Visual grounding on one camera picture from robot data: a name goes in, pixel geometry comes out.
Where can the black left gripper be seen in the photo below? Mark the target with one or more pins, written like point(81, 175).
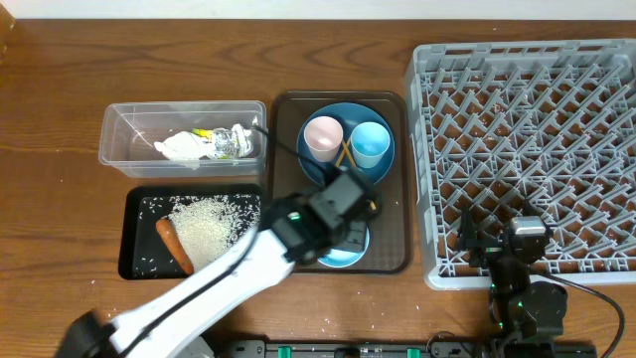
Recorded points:
point(366, 220)

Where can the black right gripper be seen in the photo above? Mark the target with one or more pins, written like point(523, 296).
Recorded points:
point(487, 250)

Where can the light blue bowl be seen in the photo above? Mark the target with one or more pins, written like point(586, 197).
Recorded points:
point(338, 259)

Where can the light blue cup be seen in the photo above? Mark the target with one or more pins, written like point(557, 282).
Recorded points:
point(370, 141)

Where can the white rice pile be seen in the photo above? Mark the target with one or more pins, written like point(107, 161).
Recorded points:
point(207, 226)

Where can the white tissue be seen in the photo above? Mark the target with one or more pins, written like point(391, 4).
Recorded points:
point(244, 138)

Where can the yellow silver snack wrapper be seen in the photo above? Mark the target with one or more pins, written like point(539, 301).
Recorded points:
point(223, 140)

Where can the white napkin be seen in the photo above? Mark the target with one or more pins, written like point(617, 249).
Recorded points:
point(185, 146)

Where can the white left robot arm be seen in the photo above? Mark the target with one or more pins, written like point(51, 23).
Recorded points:
point(166, 325)

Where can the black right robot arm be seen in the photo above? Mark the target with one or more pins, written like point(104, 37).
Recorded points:
point(529, 313)

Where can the grey dishwasher rack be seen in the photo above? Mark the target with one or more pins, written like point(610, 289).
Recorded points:
point(495, 126)

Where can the wooden chopstick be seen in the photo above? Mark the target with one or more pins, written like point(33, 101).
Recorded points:
point(346, 152)
point(339, 156)

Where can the brown serving tray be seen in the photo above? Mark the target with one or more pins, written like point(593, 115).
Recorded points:
point(390, 248)

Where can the pink cup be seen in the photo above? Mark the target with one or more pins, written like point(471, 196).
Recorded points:
point(323, 136)

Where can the orange carrot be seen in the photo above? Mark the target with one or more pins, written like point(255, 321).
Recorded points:
point(169, 236)

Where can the clear plastic bin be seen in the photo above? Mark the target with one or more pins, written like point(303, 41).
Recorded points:
point(130, 129)

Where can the black tray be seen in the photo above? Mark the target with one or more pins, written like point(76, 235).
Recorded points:
point(143, 255)

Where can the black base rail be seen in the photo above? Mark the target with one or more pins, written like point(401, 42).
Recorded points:
point(432, 349)

